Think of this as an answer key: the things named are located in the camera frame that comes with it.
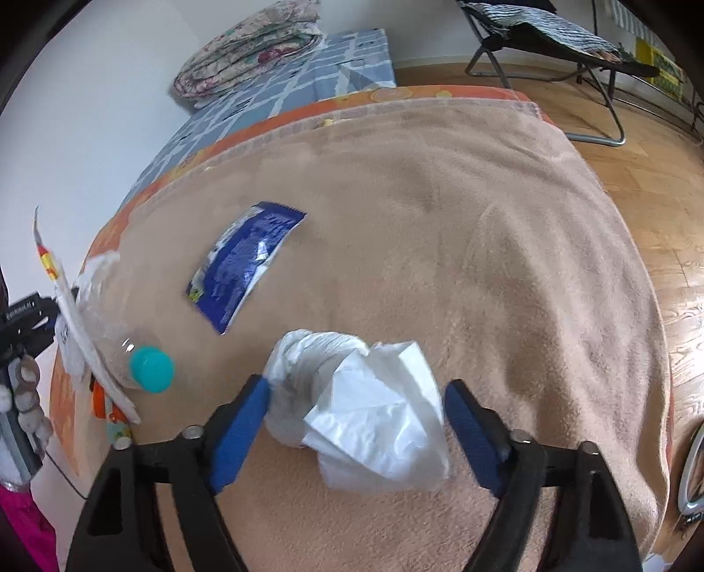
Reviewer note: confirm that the folded floral quilt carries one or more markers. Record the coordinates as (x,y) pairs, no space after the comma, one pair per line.
(258,49)

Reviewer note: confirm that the blue snack wrapper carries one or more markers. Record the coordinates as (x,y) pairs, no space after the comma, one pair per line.
(242,264)

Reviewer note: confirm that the clear bottle with teal cap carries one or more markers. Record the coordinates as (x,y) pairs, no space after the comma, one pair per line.
(115,330)

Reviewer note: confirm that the white tissue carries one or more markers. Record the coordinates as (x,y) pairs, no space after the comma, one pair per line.
(363,401)

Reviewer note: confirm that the blue checked bedsheet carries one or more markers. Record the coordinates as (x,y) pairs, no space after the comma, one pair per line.
(297,82)

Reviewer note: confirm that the striped cloth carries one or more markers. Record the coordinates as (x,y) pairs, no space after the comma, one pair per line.
(550,22)

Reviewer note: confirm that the pink cloth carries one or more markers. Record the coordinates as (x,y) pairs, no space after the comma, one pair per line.
(25,528)

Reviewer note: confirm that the yellow box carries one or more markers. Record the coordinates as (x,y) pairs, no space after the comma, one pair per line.
(663,66)

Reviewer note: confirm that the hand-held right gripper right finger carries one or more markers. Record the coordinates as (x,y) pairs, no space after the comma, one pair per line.
(473,434)

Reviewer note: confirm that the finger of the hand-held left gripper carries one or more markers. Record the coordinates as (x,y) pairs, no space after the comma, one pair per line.
(27,324)

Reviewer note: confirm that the black folding chair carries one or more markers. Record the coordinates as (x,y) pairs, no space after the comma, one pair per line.
(555,49)

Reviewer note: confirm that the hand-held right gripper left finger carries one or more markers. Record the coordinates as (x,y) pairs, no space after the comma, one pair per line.
(242,423)

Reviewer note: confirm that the beige fleece blanket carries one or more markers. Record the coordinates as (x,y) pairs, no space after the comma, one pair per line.
(440,247)

